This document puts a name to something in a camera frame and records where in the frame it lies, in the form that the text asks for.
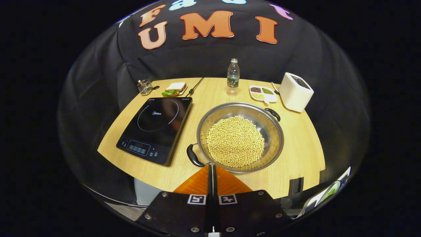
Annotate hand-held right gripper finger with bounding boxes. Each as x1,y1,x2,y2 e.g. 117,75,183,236
213,164,293,237
136,164,213,237

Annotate black induction cooktop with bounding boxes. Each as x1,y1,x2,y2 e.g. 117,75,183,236
116,96,193,167

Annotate stainless steel pot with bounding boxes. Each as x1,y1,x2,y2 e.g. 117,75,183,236
186,102,285,174

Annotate pile of soybeans in pot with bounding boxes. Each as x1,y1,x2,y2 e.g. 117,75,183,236
207,116,265,168

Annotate black table clamp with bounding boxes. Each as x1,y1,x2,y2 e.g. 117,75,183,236
288,177,304,196

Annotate small sandwich plate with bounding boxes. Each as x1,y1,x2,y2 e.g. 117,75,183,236
163,84,188,98

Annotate sandwich with lettuce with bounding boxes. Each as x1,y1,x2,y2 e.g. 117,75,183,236
161,82,187,97

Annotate white divided plate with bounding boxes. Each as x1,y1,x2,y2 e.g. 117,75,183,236
249,85,278,105

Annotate clear plastic water bottle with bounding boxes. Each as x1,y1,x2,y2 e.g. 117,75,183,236
227,58,240,96

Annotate white and green object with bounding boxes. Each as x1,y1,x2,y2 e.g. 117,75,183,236
296,166,352,218

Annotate clear glass holder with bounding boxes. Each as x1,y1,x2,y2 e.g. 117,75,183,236
137,79,154,96

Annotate white toaster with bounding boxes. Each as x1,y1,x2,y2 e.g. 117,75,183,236
279,72,314,113

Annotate black backdrop cloth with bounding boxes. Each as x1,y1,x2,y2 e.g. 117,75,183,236
58,0,372,204

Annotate black power cable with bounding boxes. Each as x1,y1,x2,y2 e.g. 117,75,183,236
185,77,205,97

